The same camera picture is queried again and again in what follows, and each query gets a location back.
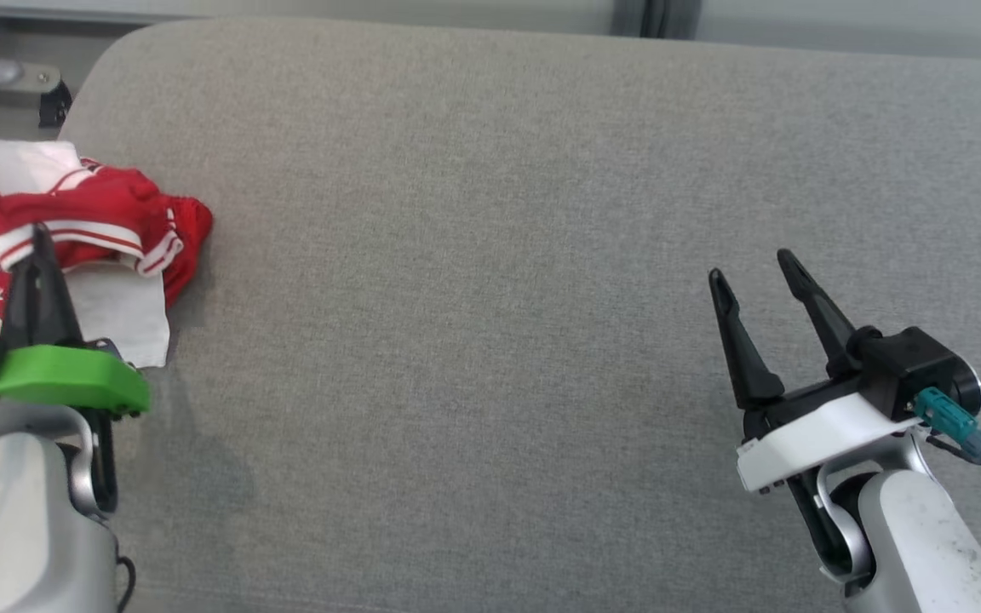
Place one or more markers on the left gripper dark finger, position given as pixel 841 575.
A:
pixel 54 306
pixel 20 306

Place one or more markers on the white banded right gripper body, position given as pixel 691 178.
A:
pixel 814 434

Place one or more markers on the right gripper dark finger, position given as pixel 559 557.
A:
pixel 746 358
pixel 823 323

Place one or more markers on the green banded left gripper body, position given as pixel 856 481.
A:
pixel 65 375

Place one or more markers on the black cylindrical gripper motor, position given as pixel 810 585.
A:
pixel 970 387

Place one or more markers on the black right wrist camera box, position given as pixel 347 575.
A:
pixel 908 362

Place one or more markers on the grey metal frame bracket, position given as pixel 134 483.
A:
pixel 14 81

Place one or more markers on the grey vertical post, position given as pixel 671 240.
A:
pixel 656 17

